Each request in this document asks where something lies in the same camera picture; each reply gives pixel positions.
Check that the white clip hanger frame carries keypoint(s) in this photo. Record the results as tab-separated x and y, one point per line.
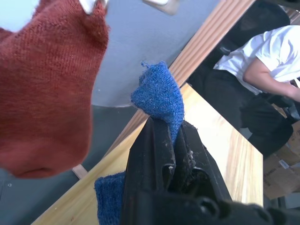
161	5

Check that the red knitted sock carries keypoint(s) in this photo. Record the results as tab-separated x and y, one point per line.
47	89

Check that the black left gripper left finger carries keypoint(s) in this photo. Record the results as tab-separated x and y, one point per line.
147	154

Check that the brown cardboard box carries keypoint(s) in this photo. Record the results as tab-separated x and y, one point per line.
281	164

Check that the blue knitted sock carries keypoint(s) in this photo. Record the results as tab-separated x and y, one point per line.
159	93

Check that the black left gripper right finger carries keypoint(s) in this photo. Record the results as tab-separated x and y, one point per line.
199	159

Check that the person in white shirt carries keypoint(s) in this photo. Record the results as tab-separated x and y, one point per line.
264	77

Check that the black office chair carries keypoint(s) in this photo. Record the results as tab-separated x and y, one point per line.
260	21

